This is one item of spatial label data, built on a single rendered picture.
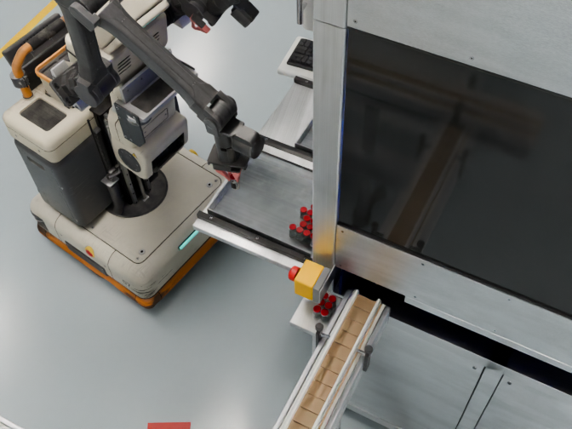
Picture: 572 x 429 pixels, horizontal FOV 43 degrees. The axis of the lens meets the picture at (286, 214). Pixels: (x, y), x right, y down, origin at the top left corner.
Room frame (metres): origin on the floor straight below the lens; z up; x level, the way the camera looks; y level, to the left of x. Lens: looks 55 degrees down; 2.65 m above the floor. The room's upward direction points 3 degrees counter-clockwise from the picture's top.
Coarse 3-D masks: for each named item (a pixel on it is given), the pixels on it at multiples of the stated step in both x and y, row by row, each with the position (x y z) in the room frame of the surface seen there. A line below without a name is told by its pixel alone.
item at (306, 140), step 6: (312, 120) 1.60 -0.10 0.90; (306, 126) 1.57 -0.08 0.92; (312, 126) 1.59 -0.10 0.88; (306, 132) 1.56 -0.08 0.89; (312, 132) 1.57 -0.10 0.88; (300, 138) 1.53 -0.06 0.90; (306, 138) 1.55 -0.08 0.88; (312, 138) 1.54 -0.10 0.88; (300, 144) 1.49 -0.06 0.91; (306, 144) 1.52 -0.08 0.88; (312, 144) 1.52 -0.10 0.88; (306, 150) 1.48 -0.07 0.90
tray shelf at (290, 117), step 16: (288, 96) 1.73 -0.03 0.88; (304, 96) 1.73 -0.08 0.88; (288, 112) 1.66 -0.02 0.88; (304, 112) 1.66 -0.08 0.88; (272, 128) 1.60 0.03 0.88; (288, 128) 1.59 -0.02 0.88; (304, 128) 1.59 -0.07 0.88; (288, 144) 1.53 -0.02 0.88; (288, 160) 1.46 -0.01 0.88; (304, 160) 1.46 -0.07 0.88; (208, 224) 1.23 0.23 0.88; (224, 240) 1.18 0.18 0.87; (240, 240) 1.17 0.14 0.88; (256, 256) 1.12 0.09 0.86; (272, 256) 1.11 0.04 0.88
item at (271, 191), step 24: (264, 168) 1.43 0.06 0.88; (288, 168) 1.42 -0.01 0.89; (240, 192) 1.34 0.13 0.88; (264, 192) 1.34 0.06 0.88; (288, 192) 1.33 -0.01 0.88; (216, 216) 1.25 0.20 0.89; (240, 216) 1.25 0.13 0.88; (264, 216) 1.25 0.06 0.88; (288, 216) 1.24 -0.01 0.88; (288, 240) 1.16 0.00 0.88
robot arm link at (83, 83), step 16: (64, 0) 1.36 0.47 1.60; (80, 0) 1.33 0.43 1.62; (96, 0) 1.34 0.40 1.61; (64, 16) 1.41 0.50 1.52; (80, 32) 1.39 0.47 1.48; (80, 48) 1.41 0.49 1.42; (96, 48) 1.43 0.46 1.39; (80, 64) 1.43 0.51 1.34; (96, 64) 1.43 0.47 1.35; (80, 80) 1.43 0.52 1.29; (96, 80) 1.42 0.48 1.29; (80, 96) 1.44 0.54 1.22; (96, 96) 1.41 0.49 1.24
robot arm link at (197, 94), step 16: (112, 0) 1.35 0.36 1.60; (80, 16) 1.32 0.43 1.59; (96, 16) 1.31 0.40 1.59; (112, 16) 1.32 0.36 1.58; (128, 16) 1.33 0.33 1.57; (112, 32) 1.31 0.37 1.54; (128, 32) 1.30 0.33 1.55; (144, 32) 1.31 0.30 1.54; (128, 48) 1.30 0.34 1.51; (144, 48) 1.27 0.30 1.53; (160, 48) 1.28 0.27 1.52; (160, 64) 1.25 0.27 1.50; (176, 64) 1.26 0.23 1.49; (176, 80) 1.23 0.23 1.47; (192, 80) 1.23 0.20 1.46; (192, 96) 1.20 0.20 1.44; (208, 96) 1.21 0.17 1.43; (224, 96) 1.22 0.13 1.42; (208, 112) 1.17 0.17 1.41; (224, 112) 1.18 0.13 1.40
